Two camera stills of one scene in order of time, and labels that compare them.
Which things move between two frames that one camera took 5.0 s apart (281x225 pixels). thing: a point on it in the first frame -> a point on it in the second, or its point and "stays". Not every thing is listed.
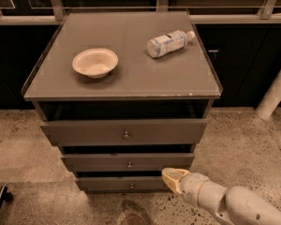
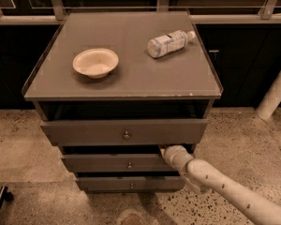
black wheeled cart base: [3, 195] stays
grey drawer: [128, 162] stays
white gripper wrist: [190, 187] -> [172, 154]
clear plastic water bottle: [169, 42] stays
